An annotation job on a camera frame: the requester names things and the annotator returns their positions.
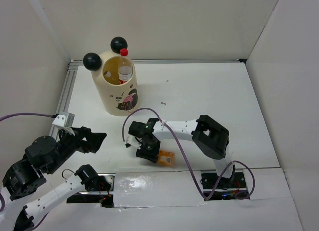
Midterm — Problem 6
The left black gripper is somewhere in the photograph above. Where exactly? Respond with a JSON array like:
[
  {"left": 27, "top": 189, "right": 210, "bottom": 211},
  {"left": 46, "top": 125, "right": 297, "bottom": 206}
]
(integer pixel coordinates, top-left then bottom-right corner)
[{"left": 47, "top": 124, "right": 108, "bottom": 173}]

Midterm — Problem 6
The orange juice bottle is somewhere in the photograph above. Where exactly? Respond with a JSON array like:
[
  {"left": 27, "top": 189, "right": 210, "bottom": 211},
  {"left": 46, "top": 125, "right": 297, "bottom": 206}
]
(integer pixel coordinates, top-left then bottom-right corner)
[{"left": 157, "top": 150, "right": 175, "bottom": 167}]

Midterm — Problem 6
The red label plastic bottle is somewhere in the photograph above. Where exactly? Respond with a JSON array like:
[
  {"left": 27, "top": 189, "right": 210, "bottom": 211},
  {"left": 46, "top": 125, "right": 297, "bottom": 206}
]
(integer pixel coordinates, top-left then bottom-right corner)
[{"left": 118, "top": 48, "right": 133, "bottom": 84}]

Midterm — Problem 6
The clear unlabelled plastic bottle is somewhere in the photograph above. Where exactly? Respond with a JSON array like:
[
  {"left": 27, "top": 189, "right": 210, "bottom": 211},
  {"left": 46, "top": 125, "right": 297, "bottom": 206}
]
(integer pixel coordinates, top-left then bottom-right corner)
[{"left": 103, "top": 70, "right": 120, "bottom": 85}]

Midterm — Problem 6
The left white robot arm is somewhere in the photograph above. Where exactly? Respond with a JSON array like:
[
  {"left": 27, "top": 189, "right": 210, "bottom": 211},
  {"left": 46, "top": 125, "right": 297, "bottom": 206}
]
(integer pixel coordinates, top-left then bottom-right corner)
[{"left": 0, "top": 127, "right": 107, "bottom": 231}]

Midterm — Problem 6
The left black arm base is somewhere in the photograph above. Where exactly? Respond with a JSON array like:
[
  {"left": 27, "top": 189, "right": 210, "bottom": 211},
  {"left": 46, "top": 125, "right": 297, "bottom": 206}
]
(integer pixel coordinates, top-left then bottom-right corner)
[{"left": 66, "top": 173, "right": 115, "bottom": 208}]

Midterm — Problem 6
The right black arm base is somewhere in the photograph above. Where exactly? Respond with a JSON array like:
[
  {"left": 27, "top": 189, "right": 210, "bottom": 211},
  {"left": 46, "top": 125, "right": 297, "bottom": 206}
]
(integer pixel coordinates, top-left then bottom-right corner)
[{"left": 200, "top": 171, "right": 249, "bottom": 201}]

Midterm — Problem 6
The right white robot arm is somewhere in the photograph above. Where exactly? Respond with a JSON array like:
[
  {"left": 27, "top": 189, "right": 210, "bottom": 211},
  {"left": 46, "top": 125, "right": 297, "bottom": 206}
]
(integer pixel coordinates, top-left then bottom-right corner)
[{"left": 125, "top": 115, "right": 235, "bottom": 190}]

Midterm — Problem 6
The cream cylindrical bin with ears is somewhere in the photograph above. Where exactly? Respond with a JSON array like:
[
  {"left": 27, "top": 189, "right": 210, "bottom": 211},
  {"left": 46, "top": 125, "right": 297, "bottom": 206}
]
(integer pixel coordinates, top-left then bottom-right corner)
[{"left": 83, "top": 36, "right": 139, "bottom": 116}]

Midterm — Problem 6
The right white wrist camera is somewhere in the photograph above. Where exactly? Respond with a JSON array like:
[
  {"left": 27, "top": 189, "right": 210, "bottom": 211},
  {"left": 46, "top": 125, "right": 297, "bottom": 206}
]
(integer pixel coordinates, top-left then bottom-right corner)
[{"left": 125, "top": 135, "right": 141, "bottom": 150}]

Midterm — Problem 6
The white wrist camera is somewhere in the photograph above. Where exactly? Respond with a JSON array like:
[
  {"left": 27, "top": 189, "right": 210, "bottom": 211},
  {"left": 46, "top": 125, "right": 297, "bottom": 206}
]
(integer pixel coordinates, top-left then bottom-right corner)
[
  {"left": 52, "top": 112, "right": 75, "bottom": 136},
  {"left": 125, "top": 135, "right": 141, "bottom": 150}
]

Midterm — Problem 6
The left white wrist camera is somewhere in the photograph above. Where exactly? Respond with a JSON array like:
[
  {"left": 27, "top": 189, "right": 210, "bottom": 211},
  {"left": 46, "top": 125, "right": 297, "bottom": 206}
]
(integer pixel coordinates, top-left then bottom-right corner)
[{"left": 52, "top": 112, "right": 75, "bottom": 136}]

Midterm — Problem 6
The aluminium frame rail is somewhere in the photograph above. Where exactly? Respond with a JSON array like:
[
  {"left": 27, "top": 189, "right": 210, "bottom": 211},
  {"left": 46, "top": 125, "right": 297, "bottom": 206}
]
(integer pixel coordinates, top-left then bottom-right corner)
[{"left": 51, "top": 58, "right": 246, "bottom": 122}]

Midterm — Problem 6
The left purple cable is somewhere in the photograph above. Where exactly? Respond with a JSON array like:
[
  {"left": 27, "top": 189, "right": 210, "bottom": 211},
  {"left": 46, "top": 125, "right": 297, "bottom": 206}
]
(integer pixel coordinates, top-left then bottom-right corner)
[{"left": 0, "top": 111, "right": 57, "bottom": 214}]

